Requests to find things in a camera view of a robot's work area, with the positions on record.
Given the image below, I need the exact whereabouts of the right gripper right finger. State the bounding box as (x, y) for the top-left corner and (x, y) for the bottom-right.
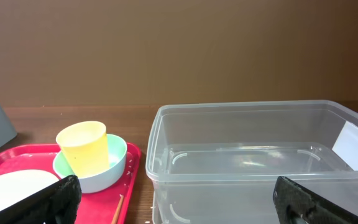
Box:
(272, 176), (358, 224)

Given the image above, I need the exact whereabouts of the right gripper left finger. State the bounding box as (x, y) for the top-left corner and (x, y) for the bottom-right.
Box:
(0, 175), (81, 224)

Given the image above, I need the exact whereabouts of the clear plastic waste bin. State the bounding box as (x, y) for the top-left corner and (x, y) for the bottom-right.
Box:
(145, 100), (358, 223)

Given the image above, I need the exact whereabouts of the red plastic serving tray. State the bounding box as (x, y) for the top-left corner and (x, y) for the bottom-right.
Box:
(0, 143), (141, 224)

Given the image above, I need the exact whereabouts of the wooden chopstick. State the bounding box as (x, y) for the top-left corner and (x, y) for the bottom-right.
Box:
(111, 195), (124, 224)

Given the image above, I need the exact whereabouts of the light blue round plate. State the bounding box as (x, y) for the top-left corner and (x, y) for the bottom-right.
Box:
(0, 169), (59, 211)

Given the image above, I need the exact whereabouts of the yellow plastic cup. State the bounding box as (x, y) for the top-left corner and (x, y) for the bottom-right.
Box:
(56, 121), (109, 178)

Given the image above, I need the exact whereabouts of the small green saucer bowl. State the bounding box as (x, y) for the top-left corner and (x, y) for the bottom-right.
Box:
(52, 134), (127, 194)

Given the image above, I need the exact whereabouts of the white label on bin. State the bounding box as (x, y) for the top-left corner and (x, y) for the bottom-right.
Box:
(332, 121), (358, 171)

